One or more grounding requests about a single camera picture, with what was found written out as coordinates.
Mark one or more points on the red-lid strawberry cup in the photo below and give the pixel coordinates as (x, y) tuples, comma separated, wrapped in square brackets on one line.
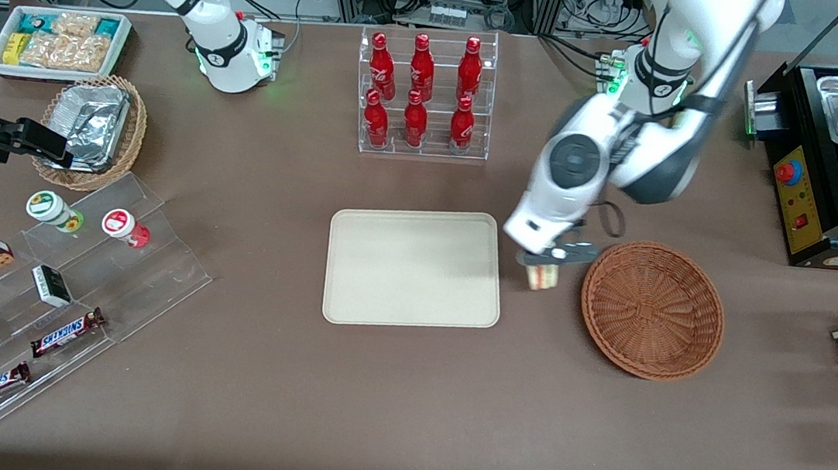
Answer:
[(118, 223)]

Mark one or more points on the brown round wicker basket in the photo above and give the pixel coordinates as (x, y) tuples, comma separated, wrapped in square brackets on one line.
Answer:
[(652, 314)]

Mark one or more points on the white power strip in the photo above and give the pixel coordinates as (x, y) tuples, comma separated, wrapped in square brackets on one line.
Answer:
[(446, 14)]

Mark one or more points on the yellow snack packet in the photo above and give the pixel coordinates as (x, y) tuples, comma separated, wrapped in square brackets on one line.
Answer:
[(14, 46)]

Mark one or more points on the green-lid sunflower cup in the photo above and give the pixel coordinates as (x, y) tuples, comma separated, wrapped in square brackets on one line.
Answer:
[(44, 205)]

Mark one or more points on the white rectangular snack bin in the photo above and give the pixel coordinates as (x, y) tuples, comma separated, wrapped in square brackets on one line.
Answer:
[(54, 76)]

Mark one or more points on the cream plastic tray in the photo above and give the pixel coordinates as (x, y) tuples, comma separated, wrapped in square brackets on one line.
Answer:
[(414, 281)]

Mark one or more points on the clear rice cracker pack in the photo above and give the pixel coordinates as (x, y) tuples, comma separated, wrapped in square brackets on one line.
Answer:
[(91, 53), (45, 49), (77, 24)]

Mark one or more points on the teal snack packet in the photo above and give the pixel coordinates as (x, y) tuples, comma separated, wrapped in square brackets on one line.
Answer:
[(35, 21), (107, 27)]

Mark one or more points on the triangular sandwich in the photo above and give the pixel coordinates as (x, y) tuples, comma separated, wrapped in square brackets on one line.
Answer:
[(543, 278)]

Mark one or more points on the aluminium foil tray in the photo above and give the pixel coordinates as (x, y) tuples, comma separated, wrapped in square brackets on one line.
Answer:
[(92, 123)]

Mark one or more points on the clear acrylic stepped shelf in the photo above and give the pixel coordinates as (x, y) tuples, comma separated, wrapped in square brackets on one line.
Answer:
[(166, 271)]

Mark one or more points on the clear acrylic bottle rack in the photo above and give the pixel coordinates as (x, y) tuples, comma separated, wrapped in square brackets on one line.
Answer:
[(435, 153)]

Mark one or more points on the red cola bottle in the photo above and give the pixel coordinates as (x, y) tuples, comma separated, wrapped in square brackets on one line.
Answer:
[(376, 121), (470, 69), (415, 122), (382, 64), (461, 127), (422, 68)]

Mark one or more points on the black food warmer machine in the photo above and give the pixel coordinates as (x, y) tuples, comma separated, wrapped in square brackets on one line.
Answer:
[(804, 205)]

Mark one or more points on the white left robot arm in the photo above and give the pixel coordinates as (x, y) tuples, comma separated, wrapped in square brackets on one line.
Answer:
[(661, 81)]

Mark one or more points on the light tan wicker basket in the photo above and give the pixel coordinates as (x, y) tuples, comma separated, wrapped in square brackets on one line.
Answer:
[(128, 150)]

